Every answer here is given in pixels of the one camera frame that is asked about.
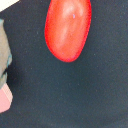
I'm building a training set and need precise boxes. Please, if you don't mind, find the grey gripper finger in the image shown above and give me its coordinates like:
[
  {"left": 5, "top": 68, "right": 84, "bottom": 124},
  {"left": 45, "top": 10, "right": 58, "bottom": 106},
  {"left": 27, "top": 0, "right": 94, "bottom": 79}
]
[{"left": 0, "top": 19, "right": 13, "bottom": 113}]

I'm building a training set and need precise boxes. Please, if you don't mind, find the red tomato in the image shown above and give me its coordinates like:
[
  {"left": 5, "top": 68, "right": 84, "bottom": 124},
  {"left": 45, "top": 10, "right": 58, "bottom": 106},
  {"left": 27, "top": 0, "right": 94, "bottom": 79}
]
[{"left": 45, "top": 0, "right": 91, "bottom": 62}]

